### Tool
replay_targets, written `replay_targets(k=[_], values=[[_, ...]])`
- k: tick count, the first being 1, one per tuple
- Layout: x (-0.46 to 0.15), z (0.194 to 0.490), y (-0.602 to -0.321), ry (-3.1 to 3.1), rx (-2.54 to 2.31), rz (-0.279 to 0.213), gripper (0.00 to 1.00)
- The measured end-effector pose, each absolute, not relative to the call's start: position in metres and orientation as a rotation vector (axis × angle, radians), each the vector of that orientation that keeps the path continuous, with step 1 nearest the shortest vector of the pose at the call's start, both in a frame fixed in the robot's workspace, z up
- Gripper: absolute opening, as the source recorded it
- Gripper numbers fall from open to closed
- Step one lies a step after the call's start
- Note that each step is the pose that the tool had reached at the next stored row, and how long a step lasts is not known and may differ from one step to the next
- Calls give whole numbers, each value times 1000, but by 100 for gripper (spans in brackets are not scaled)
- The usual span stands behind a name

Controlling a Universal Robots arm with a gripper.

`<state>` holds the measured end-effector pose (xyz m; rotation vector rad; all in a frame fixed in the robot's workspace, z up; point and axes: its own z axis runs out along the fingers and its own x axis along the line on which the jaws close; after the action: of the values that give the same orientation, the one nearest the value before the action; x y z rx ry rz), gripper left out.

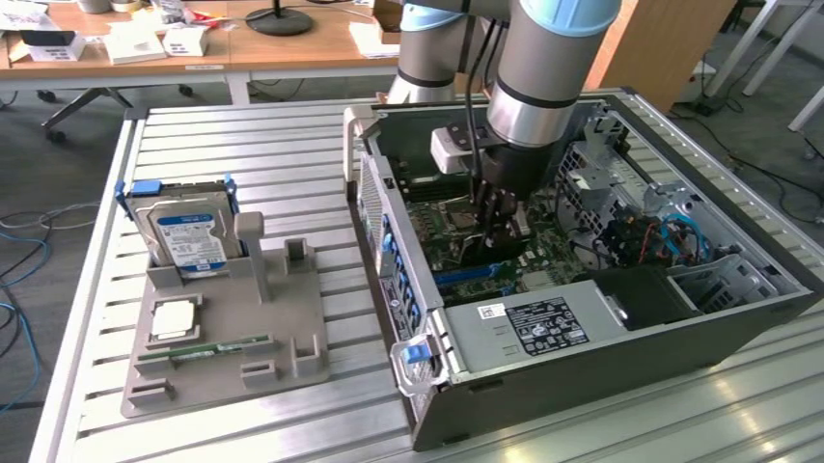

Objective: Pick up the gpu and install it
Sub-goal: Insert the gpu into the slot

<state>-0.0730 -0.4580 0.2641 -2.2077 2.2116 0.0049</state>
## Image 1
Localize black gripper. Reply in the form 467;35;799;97
474;140;555;208

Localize low profile graphics card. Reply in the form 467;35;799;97
449;204;535;267

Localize perforated metal drive cage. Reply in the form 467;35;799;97
553;113;656;242

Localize CPU socket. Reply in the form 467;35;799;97
435;197;479;238

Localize green motherboard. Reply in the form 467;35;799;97
385;158;597;308

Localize long expansion slot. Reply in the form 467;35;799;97
435;263;501;286

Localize black power strip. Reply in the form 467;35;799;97
668;94;720;118

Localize wooden cabinet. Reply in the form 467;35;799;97
582;0;740;113

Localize white booklet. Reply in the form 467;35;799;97
348;21;402;60

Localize white socket box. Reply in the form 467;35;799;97
686;61;720;84

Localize grey power supply unit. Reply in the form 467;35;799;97
443;281;630;375

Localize brown cardboard box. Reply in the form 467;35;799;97
373;0;406;34

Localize metal disk bay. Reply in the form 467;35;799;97
665;253;784;314

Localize blue case side latch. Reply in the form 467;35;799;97
398;342;431;367

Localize wooden office desk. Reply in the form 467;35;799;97
0;0;232;105
228;0;585;105

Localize open dark PC case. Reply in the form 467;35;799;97
342;86;824;452

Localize black round lamp base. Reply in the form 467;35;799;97
243;0;315;38

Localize hard disk with blue caddy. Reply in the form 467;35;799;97
113;174;243;282

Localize white labelled box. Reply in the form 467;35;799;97
160;26;211;57

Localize silver CPU chip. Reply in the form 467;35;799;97
151;302;198;339

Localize clear plastic parts bag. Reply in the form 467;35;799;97
153;0;227;28

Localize flat white box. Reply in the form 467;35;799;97
101;21;168;66

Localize grey parts rack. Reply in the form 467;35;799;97
120;210;334;421

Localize black chair base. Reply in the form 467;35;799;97
36;86;196;144

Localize white box with black top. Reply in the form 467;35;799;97
20;29;88;63

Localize brown cardboard piece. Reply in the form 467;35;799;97
4;32;33;68

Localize printed paper sheets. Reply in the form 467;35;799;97
0;8;53;33

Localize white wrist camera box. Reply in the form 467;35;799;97
429;125;490;174

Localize red wire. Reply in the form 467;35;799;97
633;217;668;265

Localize blue data wire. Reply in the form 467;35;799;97
661;211;714;265

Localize white metal table frame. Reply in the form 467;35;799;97
704;0;824;132

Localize grey floor cable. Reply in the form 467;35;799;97
0;202;101;231

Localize blue floor cable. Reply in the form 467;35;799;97
0;231;52;414

